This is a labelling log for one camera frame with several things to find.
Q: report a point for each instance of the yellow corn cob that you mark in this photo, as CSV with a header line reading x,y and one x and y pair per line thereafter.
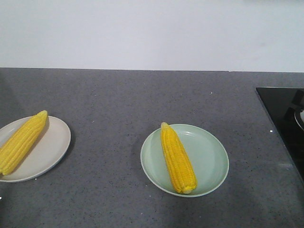
x,y
19,144
179,167

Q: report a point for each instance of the cream plate on side counter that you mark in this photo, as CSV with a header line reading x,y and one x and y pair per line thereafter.
x,y
49,148

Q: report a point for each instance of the black glass gas hob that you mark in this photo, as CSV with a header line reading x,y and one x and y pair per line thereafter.
x,y
285,107

